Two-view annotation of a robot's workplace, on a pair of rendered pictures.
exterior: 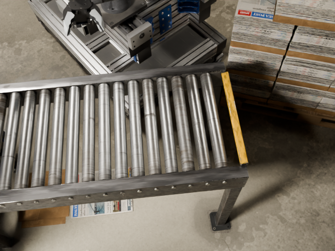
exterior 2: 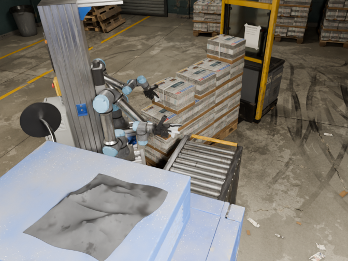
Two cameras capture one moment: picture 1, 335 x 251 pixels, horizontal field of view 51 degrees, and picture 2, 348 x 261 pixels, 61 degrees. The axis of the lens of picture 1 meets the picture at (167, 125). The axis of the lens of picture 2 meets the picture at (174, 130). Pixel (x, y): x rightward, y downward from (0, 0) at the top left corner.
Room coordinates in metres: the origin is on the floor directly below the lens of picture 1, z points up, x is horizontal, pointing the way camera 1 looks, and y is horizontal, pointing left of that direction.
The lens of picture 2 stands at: (0.12, 1.84, 2.42)
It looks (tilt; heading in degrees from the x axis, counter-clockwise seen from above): 35 degrees down; 295
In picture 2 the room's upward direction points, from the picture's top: 2 degrees counter-clockwise
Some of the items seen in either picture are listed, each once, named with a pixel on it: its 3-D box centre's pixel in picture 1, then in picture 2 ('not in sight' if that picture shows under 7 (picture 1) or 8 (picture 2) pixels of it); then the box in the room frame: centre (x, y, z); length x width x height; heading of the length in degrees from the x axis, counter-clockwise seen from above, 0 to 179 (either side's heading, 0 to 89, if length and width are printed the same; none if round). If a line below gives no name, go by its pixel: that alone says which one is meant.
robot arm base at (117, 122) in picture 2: not in sight; (116, 118); (1.67, -0.19, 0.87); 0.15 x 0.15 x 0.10
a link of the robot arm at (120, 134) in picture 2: not in sight; (118, 138); (1.38, 0.21, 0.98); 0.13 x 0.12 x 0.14; 100
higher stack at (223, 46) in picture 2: not in sight; (223, 87); (0.97, -1.66, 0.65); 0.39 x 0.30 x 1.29; 161
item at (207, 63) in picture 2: not in sight; (212, 64); (1.06, -1.37, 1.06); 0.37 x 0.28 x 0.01; 162
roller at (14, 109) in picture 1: (10, 140); not in sight; (0.68, 0.65, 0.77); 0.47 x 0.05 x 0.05; 1
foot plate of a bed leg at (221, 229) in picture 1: (220, 220); not in sight; (0.45, -0.26, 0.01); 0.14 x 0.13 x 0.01; 1
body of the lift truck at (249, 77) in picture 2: not in sight; (252, 84); (0.71, -2.42, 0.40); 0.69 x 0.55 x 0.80; 161
